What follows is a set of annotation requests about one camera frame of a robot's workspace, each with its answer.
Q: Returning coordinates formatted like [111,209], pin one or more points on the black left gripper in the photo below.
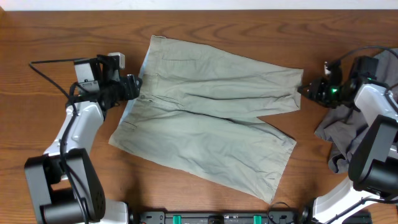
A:
[131,91]

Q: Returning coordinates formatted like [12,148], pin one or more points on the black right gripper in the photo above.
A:
[315,92]

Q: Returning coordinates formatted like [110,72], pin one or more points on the khaki green shorts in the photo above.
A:
[200,110]

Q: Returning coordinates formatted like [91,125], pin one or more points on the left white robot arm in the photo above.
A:
[63,184]

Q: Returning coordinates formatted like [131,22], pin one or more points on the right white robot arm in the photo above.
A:
[372,172]

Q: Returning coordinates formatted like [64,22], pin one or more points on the grey garment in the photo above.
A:
[344,128]

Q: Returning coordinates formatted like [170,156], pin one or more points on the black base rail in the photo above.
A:
[278,213]

